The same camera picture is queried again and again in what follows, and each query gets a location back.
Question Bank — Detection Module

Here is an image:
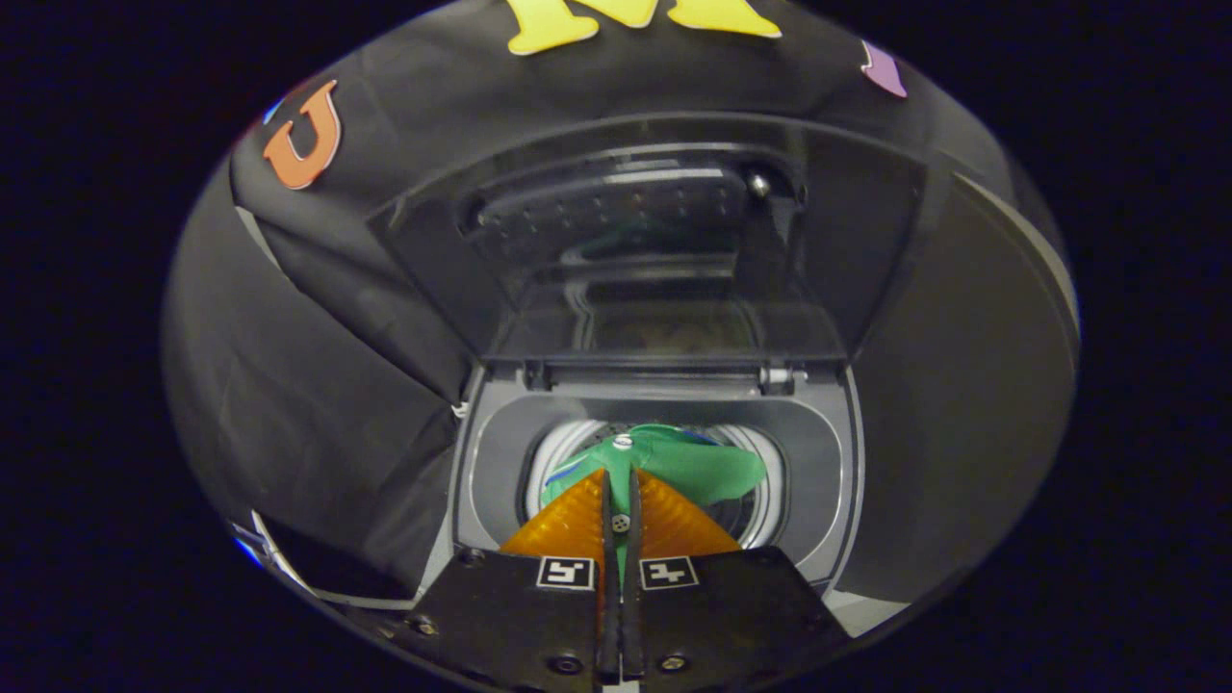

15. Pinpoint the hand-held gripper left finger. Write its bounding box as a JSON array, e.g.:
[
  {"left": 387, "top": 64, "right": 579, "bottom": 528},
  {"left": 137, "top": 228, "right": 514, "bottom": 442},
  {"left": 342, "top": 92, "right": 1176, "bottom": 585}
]
[{"left": 404, "top": 469, "right": 612, "bottom": 689}]

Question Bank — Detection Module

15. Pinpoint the dark washing machine lid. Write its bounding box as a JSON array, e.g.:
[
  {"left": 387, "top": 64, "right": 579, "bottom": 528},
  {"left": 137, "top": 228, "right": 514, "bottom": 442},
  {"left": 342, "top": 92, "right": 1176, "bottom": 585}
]
[{"left": 366, "top": 111, "right": 930, "bottom": 369}]

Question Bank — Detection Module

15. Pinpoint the beige cabinet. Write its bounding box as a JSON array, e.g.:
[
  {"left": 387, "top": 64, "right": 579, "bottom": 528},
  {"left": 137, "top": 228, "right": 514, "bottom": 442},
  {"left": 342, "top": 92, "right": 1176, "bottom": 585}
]
[{"left": 833, "top": 168, "right": 1079, "bottom": 636}]

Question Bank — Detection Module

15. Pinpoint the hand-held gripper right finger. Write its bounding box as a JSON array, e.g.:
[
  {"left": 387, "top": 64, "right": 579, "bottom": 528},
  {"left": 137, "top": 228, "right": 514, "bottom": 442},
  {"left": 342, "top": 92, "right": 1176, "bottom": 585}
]
[{"left": 621, "top": 469, "right": 853, "bottom": 686}]

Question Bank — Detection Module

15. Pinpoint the black backdrop cloth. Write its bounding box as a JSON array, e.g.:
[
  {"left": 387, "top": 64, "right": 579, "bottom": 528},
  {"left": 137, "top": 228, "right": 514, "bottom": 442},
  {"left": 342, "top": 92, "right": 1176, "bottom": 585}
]
[{"left": 164, "top": 0, "right": 1021, "bottom": 598}]

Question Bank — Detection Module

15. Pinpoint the green polo shirt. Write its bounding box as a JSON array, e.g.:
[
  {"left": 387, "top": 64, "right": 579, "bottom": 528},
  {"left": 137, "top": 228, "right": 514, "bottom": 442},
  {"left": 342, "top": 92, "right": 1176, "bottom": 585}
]
[{"left": 539, "top": 423, "right": 769, "bottom": 583}]

